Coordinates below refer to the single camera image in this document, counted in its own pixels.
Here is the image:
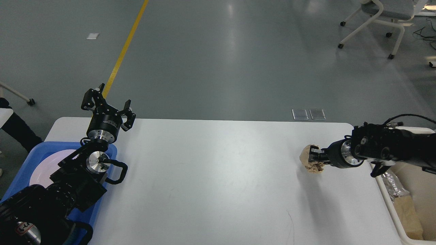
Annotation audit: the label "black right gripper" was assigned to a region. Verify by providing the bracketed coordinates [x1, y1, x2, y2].
[308, 139, 364, 169]

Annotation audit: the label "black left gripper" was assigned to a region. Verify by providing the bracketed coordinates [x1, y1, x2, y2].
[81, 83, 136, 143]

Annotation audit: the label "brown paper ball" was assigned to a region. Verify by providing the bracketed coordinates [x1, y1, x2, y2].
[299, 144, 325, 174]

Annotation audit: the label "pink plastic plate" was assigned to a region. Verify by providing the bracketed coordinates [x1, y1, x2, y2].
[29, 149, 75, 188]

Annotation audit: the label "aluminium foil tray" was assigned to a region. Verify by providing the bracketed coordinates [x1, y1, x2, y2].
[381, 169, 411, 203]

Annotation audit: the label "brown paper bag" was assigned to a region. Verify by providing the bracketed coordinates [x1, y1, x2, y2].
[393, 196, 423, 240]

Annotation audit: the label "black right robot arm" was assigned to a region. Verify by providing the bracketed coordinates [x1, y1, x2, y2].
[299, 114, 436, 177]

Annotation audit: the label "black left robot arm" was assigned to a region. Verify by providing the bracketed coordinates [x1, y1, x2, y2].
[1, 83, 136, 245]

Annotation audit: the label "silver floor socket plate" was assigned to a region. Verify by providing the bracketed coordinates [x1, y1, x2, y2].
[292, 109, 309, 121]

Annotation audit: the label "white chair leg left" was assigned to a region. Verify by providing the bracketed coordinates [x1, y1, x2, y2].
[0, 82, 36, 107]

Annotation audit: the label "person leg dark trousers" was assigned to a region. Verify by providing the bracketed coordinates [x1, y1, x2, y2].
[1, 112, 42, 152]

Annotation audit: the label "blue plastic tray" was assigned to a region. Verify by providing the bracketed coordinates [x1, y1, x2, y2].
[1, 142, 117, 245]

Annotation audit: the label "white office chair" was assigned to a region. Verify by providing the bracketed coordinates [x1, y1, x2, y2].
[338, 0, 435, 60]

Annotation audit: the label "black floor cables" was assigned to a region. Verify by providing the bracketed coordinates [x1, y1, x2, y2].
[414, 17, 436, 51]

